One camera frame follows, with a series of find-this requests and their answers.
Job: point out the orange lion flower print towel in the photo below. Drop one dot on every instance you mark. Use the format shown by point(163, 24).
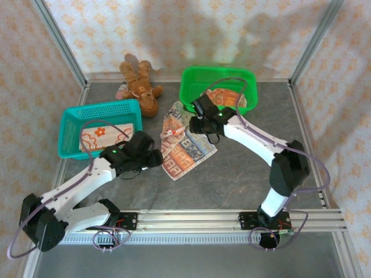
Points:
point(98, 136)

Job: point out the aluminium table back rail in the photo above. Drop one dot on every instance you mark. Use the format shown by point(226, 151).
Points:
point(269, 80)

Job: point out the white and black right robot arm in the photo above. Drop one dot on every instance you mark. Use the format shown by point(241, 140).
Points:
point(249, 136)

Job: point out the orange mushroom print towel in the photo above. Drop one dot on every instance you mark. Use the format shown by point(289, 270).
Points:
point(226, 98)

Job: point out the brown teddy bear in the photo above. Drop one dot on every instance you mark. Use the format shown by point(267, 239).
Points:
point(145, 98)

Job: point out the aluminium frame post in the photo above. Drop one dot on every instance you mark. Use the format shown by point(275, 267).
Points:
point(315, 40)
point(60, 40)

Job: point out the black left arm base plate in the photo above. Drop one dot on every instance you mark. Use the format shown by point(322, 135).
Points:
point(127, 221)

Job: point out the letter print towel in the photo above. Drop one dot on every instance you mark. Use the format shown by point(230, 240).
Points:
point(179, 162)

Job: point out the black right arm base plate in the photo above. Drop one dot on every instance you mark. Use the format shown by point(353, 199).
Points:
point(246, 221)

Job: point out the small striped cloth doll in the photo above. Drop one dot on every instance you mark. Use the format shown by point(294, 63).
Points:
point(121, 93)

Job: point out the green plastic basket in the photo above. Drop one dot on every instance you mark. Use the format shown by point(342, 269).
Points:
point(246, 78)

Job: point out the small green circuit board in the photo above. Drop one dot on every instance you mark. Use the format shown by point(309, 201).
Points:
point(287, 232)

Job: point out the aluminium mounting rail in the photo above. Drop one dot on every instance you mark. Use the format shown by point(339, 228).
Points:
point(188, 220)

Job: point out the teal plastic basket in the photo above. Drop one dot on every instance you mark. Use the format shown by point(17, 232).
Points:
point(72, 121)

